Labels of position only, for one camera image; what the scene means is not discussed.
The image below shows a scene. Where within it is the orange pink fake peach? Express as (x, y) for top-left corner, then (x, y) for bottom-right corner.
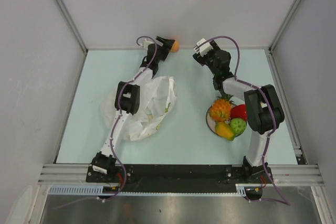
(170, 40), (180, 53)

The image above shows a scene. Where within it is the orange fake pineapple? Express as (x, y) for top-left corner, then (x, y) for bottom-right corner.
(209, 94), (233, 122)

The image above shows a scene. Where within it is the white plastic bag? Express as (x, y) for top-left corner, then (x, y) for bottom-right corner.
(98, 76), (177, 142)

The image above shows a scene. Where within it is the red fake pepper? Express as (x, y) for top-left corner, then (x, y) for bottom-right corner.
(230, 104), (247, 121)

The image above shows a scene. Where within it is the green fake fruit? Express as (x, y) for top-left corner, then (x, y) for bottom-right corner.
(230, 118), (246, 136)

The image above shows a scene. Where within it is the orange green fake papaya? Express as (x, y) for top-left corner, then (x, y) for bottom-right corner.
(215, 122), (235, 141)

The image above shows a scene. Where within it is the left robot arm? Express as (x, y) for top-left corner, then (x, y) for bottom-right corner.
(86, 36), (179, 183)

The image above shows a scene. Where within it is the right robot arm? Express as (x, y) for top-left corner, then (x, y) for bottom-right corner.
(193, 38), (285, 183)

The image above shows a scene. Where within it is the round printed plate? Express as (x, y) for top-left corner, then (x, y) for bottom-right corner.
(206, 105), (236, 135)

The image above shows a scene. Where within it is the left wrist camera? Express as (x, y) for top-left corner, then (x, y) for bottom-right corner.
(139, 38), (154, 49)

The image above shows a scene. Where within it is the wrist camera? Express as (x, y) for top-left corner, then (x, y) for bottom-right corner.
(194, 38), (213, 57)
(139, 38), (154, 49)

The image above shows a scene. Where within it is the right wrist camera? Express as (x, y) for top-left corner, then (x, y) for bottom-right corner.
(194, 38), (213, 57)

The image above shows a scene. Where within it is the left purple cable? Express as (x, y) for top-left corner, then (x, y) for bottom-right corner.
(109, 36), (158, 166)

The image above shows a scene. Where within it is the right aluminium corner post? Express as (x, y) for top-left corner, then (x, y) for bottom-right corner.
(268, 0), (303, 53)

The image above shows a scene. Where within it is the aluminium corner post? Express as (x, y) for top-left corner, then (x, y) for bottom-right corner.
(53, 0), (88, 56)
(268, 0), (303, 53)

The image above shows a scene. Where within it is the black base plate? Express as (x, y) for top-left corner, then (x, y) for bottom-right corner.
(86, 164), (272, 192)

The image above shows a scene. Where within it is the white slotted cable duct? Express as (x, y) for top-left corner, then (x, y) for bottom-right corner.
(47, 183), (275, 197)

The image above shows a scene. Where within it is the left aluminium corner post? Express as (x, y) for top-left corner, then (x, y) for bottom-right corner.
(53, 0), (88, 56)

